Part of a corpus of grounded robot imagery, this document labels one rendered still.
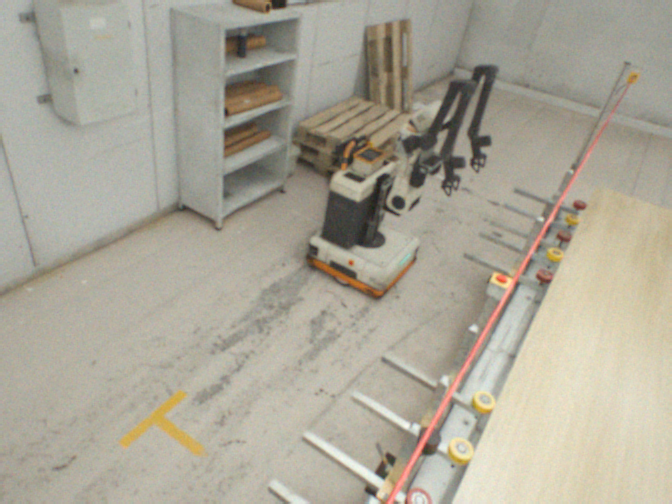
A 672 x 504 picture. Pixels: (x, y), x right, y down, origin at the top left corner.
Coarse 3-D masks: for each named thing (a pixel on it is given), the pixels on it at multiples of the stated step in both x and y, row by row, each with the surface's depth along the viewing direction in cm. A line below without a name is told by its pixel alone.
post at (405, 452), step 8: (416, 424) 146; (408, 432) 145; (416, 432) 144; (408, 440) 147; (416, 440) 145; (400, 448) 150; (408, 448) 148; (400, 456) 152; (408, 456) 150; (400, 464) 154; (392, 472) 158; (400, 472) 155; (392, 480) 159
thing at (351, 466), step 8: (304, 440) 170; (312, 440) 168; (320, 440) 169; (320, 448) 167; (328, 448) 167; (328, 456) 166; (336, 456) 165; (344, 456) 165; (336, 464) 165; (344, 464) 163; (352, 464) 163; (352, 472) 163; (360, 472) 162; (368, 472) 162; (360, 480) 162; (368, 480) 160; (376, 480) 160; (376, 488) 159; (400, 496) 157
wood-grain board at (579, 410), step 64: (576, 256) 279; (640, 256) 289; (576, 320) 234; (640, 320) 241; (512, 384) 196; (576, 384) 201; (640, 384) 206; (512, 448) 173; (576, 448) 177; (640, 448) 181
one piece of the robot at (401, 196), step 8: (400, 128) 309; (408, 128) 307; (416, 152) 310; (408, 160) 322; (416, 160) 320; (400, 168) 329; (400, 176) 328; (408, 176) 328; (400, 184) 329; (392, 192) 335; (400, 192) 332; (408, 192) 332; (416, 192) 335; (392, 200) 337; (400, 200) 334; (408, 200) 331; (392, 208) 340; (400, 208) 336; (408, 208) 335
